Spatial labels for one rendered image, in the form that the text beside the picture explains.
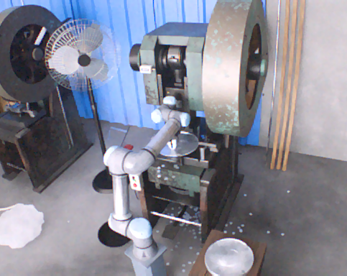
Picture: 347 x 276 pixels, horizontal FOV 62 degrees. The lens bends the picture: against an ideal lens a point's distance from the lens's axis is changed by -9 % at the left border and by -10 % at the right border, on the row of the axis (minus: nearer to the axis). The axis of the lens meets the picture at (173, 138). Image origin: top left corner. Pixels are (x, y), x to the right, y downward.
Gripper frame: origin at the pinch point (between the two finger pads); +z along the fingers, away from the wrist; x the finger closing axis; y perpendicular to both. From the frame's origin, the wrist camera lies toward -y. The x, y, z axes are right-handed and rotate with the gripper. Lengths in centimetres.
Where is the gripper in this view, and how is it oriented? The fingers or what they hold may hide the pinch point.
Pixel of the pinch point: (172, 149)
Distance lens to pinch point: 208.1
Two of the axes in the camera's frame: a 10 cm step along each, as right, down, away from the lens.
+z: 0.8, 8.4, 5.4
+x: -9.1, -1.6, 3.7
